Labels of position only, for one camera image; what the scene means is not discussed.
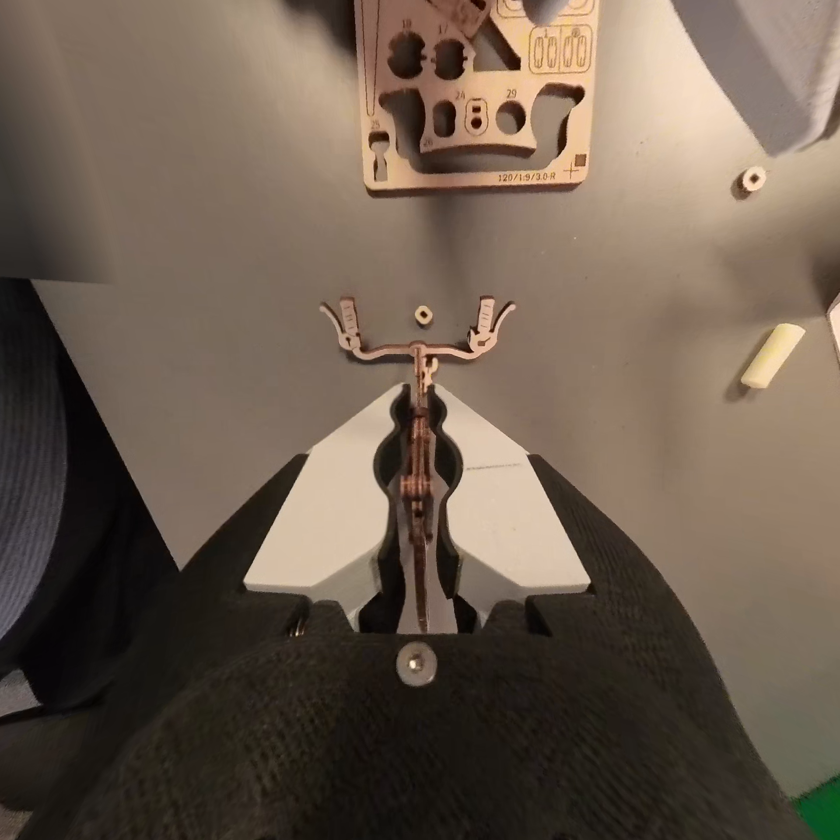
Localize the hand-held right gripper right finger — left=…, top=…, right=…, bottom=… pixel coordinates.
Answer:
left=433, top=385, right=593, bottom=632

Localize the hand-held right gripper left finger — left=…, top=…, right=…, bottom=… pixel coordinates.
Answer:
left=243, top=384, right=416, bottom=632

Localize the wooden bicycle wheel handlebar model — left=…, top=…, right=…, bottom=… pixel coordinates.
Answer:
left=319, top=295, right=517, bottom=634

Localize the wooden parts sheet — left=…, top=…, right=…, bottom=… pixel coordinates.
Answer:
left=354, top=0, right=599, bottom=196

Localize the cream plastic cylinder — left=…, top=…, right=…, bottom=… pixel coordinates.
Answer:
left=740, top=323, right=806, bottom=389

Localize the green plastic bin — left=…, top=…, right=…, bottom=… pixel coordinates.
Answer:
left=784, top=784, right=840, bottom=840

